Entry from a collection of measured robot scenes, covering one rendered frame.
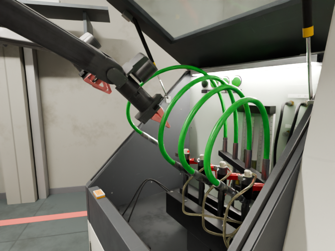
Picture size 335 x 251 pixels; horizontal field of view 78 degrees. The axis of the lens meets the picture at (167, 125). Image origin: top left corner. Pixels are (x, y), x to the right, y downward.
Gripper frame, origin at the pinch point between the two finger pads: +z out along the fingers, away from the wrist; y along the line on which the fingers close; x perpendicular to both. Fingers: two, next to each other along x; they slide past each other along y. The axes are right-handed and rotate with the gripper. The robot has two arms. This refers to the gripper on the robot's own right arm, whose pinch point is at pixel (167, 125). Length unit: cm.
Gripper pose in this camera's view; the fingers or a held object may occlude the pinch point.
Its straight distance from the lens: 66.3
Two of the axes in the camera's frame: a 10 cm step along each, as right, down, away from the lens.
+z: 6.8, 6.6, 3.3
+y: 6.7, -7.4, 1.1
